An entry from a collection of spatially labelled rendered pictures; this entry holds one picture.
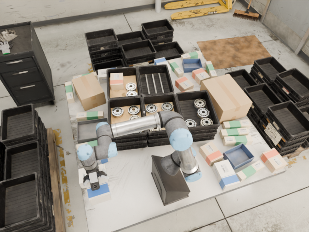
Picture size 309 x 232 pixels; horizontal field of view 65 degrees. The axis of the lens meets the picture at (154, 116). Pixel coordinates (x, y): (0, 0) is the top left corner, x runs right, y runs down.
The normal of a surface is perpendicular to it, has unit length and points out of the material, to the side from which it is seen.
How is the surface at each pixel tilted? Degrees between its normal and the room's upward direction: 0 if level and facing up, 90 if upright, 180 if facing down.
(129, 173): 0
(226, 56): 0
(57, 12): 90
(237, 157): 0
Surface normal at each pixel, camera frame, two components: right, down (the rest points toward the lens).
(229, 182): 0.02, -0.62
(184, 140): 0.22, 0.61
